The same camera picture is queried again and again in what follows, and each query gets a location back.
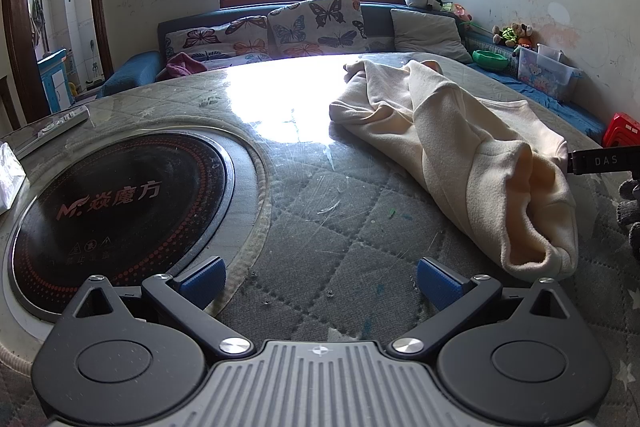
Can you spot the red plastic stool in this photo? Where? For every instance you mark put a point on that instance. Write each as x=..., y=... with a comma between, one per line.
x=622, y=131

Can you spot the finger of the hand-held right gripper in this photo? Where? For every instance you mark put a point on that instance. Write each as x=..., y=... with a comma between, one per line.
x=575, y=162

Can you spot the square butterfly print pillow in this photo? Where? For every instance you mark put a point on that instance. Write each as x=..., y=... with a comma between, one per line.
x=317, y=23

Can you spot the blue cabinet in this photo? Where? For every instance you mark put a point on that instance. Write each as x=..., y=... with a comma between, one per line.
x=52, y=77

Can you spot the round black induction cooktop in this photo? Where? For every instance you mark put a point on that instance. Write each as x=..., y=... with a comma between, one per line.
x=120, y=219

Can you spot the person's right hand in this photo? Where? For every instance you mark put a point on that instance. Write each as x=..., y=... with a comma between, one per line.
x=631, y=212

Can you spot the green bowl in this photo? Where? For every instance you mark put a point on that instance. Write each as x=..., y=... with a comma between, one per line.
x=489, y=59

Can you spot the long butterfly print pillow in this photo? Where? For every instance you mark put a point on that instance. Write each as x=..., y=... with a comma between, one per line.
x=220, y=41

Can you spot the pink toy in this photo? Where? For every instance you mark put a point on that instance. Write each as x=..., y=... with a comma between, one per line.
x=461, y=12

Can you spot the grey pillow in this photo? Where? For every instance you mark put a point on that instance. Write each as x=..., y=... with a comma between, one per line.
x=430, y=32

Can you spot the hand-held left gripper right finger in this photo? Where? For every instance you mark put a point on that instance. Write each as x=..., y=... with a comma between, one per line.
x=437, y=283

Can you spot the clear plastic storage box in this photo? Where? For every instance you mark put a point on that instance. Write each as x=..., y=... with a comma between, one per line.
x=545, y=74

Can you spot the white tissue pack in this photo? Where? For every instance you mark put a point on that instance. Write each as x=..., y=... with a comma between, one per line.
x=10, y=177

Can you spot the dark wooden door frame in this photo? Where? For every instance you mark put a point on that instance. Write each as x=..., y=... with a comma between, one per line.
x=20, y=22

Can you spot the green dressed plush toy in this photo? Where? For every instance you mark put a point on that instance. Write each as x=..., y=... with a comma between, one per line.
x=512, y=34

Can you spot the pink cloth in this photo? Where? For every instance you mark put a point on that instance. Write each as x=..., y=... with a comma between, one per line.
x=184, y=66

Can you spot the blue sofa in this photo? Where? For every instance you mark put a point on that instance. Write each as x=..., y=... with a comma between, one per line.
x=135, y=72

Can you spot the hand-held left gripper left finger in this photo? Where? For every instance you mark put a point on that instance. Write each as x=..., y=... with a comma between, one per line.
x=202, y=281

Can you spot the small white box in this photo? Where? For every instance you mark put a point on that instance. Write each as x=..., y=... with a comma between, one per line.
x=551, y=53

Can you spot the grey remote control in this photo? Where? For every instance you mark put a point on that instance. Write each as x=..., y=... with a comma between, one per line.
x=47, y=129

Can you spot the cream sweatshirt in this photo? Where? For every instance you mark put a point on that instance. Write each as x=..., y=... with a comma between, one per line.
x=465, y=142

